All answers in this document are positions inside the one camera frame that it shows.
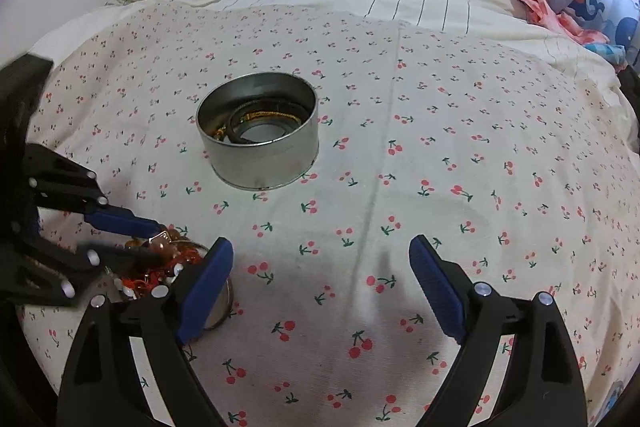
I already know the cherry print bed sheet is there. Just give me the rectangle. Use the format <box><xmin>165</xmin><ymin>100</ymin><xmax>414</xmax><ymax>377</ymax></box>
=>
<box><xmin>20</xmin><ymin>2</ymin><xmax>636</xmax><ymax>427</ymax></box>

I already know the black bangle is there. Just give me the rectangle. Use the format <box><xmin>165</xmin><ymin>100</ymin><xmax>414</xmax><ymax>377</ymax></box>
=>
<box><xmin>226</xmin><ymin>107</ymin><xmax>301</xmax><ymax>146</ymax></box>

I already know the dark cloth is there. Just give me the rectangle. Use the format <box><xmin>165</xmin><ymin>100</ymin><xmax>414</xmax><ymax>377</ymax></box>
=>
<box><xmin>617</xmin><ymin>67</ymin><xmax>640</xmax><ymax>112</ymax></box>

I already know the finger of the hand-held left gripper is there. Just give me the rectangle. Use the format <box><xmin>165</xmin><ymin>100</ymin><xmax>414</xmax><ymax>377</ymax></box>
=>
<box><xmin>0</xmin><ymin>237</ymin><xmax>167</xmax><ymax>308</ymax></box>
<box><xmin>27</xmin><ymin>144</ymin><xmax>163</xmax><ymax>239</ymax></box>

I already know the cream striped duvet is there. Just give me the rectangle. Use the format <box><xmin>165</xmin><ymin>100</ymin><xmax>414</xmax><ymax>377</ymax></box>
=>
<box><xmin>107</xmin><ymin>0</ymin><xmax>626</xmax><ymax>108</ymax></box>

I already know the gold chain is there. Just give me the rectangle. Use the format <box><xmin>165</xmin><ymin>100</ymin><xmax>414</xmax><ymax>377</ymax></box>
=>
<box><xmin>212</xmin><ymin>107</ymin><xmax>307</xmax><ymax>140</ymax></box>

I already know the red bead bracelet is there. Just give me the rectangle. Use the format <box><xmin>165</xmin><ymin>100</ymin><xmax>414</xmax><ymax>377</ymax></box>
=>
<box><xmin>122</xmin><ymin>249</ymin><xmax>206</xmax><ymax>293</ymax></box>

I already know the pink cloth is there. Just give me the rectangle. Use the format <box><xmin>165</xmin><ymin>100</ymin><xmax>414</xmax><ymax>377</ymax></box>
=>
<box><xmin>512</xmin><ymin>0</ymin><xmax>611</xmax><ymax>45</ymax></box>

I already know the blue plaid cloth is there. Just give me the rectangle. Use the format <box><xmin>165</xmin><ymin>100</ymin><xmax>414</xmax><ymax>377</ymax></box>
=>
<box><xmin>585</xmin><ymin>42</ymin><xmax>626</xmax><ymax>70</ymax></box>

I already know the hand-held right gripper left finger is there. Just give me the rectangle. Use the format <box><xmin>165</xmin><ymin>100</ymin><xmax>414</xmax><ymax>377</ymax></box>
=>
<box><xmin>56</xmin><ymin>237</ymin><xmax>236</xmax><ymax>427</ymax></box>

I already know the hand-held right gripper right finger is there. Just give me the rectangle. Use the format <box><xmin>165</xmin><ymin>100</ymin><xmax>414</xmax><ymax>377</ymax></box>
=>
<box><xmin>409</xmin><ymin>234</ymin><xmax>588</xmax><ymax>427</ymax></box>

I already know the round metal tin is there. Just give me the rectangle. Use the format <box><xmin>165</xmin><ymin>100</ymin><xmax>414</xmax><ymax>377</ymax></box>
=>
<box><xmin>195</xmin><ymin>72</ymin><xmax>321</xmax><ymax>192</ymax></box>

